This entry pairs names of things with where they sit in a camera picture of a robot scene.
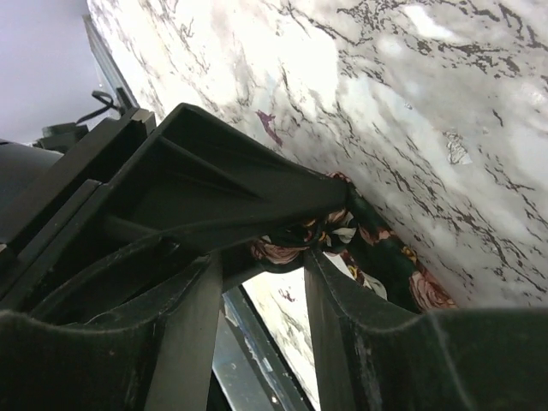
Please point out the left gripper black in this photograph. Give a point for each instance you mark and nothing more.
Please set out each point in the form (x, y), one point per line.
(48, 188)

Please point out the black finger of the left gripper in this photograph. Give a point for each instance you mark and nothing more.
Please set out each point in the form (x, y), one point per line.
(196, 172)

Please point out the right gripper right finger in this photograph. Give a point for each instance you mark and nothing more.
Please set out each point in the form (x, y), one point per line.
(370, 354)

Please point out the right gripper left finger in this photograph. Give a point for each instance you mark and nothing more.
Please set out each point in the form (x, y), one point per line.
(152, 353)

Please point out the dark floral rose tie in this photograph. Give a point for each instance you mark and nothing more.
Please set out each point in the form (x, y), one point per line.
(377, 259)

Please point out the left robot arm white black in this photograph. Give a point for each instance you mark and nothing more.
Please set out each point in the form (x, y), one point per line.
(135, 202)

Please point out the aluminium rail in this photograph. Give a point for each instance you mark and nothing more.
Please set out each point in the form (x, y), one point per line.
(262, 358)

